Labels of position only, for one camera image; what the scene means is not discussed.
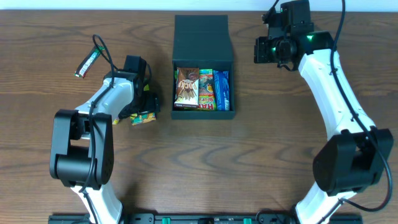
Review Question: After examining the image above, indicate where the green black candy bar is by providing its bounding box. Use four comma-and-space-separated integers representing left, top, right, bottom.
74, 46, 104, 78

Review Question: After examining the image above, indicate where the Haribo sour worms bag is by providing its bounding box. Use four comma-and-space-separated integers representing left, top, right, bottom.
198, 69, 216, 111

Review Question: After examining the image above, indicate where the brown Pocky box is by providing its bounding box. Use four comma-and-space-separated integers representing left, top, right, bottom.
174, 67, 200, 108

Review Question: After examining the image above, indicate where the green Pretz snack box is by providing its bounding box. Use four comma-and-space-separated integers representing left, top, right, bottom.
113, 85, 156, 126

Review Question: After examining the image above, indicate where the dark green gift box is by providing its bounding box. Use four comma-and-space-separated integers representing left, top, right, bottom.
171, 15, 236, 119

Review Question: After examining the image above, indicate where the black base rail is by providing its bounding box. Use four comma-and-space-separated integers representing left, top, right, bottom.
48, 212, 363, 224

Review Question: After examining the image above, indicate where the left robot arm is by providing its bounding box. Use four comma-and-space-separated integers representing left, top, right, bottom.
49, 68, 156, 223

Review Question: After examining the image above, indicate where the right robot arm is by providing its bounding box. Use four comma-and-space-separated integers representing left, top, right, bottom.
254, 31, 394, 223

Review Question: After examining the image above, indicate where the blue cookie wrapper pack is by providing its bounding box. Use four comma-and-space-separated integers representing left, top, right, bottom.
213, 70, 230, 111

